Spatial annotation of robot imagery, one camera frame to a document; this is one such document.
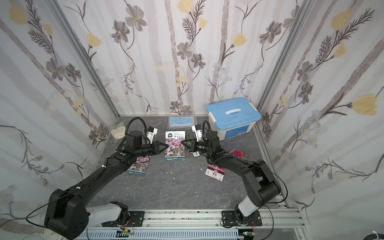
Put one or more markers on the bag of cream gloves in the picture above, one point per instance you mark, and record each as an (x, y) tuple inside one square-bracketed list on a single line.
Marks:
[(118, 131)]

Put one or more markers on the red flower seed packet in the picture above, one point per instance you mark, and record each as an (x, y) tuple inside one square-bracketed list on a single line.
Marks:
[(239, 154)]

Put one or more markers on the large green gourd seed packet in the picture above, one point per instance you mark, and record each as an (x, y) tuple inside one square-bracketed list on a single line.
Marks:
[(189, 137)]

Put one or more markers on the aluminium corner frame post right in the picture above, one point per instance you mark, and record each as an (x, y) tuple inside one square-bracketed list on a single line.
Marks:
[(287, 48)]

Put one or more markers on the small green gourd seed packet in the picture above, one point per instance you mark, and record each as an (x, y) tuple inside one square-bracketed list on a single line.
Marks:
[(196, 154)]

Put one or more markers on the blue lidded storage box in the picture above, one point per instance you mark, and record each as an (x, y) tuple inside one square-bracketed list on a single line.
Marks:
[(233, 117)]

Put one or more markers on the bag of blue face masks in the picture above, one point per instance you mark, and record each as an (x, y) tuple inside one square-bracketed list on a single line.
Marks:
[(180, 123)]

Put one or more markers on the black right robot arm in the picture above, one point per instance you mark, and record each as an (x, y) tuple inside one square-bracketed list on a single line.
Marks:
[(260, 182)]

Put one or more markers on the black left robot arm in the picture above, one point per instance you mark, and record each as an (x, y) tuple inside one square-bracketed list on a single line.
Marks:
[(67, 213)]

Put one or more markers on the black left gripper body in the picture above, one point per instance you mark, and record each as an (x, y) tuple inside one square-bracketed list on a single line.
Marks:
[(154, 148)]

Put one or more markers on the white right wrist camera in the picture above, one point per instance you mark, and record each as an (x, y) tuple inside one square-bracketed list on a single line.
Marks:
[(198, 131)]

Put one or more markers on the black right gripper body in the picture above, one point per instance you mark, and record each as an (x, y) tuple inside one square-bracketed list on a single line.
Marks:
[(193, 145)]

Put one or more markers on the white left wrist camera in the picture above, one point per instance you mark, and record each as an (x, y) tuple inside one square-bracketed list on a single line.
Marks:
[(151, 132)]

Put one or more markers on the pink label seed packet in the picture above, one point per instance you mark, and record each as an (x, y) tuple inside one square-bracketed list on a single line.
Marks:
[(215, 172)]

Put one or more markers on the aluminium corner frame post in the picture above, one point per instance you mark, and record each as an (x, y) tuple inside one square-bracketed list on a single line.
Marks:
[(287, 48), (81, 53)]

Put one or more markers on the aluminium corner frame post left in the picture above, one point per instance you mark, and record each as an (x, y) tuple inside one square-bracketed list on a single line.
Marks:
[(81, 53)]

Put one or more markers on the white flower seed packet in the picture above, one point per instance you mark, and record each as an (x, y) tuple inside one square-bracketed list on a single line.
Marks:
[(140, 166), (176, 150)]

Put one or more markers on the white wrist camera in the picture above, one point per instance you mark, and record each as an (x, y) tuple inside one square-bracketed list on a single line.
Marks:
[(151, 132), (198, 131)]

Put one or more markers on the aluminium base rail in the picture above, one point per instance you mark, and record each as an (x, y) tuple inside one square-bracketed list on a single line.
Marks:
[(209, 224)]

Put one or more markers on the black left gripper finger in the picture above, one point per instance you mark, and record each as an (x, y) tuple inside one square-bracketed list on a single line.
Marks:
[(157, 151), (160, 146)]

